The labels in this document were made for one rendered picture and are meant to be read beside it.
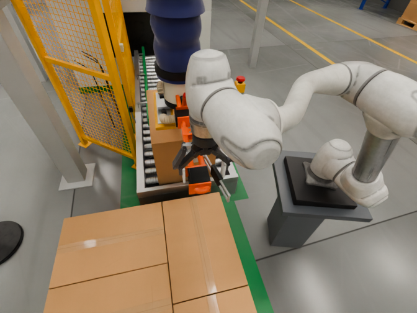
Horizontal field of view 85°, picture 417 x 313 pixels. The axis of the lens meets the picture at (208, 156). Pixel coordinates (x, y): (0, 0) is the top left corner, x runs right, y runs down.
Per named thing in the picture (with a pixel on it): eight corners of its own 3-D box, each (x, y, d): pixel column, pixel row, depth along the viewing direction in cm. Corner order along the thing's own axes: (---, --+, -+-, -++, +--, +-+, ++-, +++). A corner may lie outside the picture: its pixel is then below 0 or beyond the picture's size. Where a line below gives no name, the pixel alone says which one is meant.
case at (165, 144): (152, 131, 199) (146, 90, 170) (197, 125, 207) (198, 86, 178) (159, 185, 160) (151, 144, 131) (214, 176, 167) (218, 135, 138)
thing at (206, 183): (185, 175, 81) (185, 166, 78) (205, 172, 83) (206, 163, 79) (188, 195, 76) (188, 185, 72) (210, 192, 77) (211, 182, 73)
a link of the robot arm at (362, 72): (334, 52, 73) (370, 71, 65) (367, 51, 81) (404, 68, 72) (314, 89, 82) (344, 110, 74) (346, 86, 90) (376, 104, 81)
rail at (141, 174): (136, 64, 317) (133, 49, 304) (140, 63, 318) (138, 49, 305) (141, 205, 164) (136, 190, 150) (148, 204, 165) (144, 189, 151)
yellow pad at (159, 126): (153, 94, 136) (152, 86, 132) (170, 93, 137) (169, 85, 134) (156, 130, 113) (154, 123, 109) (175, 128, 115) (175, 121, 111)
